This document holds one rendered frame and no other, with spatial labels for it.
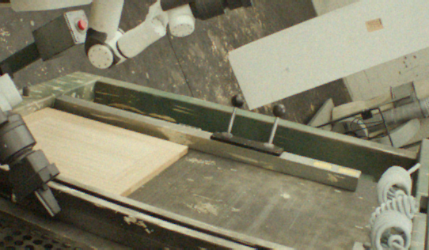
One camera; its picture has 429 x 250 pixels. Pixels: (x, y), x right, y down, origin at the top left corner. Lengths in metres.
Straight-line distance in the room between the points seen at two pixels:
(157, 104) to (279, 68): 3.47
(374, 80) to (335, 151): 7.94
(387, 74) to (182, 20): 8.21
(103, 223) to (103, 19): 0.70
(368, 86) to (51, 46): 8.05
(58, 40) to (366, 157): 1.09
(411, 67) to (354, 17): 4.58
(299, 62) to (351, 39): 0.54
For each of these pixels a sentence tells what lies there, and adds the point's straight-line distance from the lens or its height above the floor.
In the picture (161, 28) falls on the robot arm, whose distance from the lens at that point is 1.62.
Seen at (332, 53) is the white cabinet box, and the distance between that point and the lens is 5.15.
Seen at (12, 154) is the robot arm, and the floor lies 1.26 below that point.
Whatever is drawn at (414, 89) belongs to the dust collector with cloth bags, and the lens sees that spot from 7.18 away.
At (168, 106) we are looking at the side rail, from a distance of 1.87.
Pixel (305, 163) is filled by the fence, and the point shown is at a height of 1.58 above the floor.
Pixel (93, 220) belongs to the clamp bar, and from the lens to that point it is 1.12.
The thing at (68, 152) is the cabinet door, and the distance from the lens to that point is 1.46.
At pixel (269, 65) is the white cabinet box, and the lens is 5.31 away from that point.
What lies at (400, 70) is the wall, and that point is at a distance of 9.59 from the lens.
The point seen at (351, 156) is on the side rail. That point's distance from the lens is 1.73.
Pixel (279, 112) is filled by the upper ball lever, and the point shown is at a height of 1.55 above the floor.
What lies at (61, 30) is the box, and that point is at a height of 0.89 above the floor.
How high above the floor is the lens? 2.06
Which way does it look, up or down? 25 degrees down
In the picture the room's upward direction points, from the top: 71 degrees clockwise
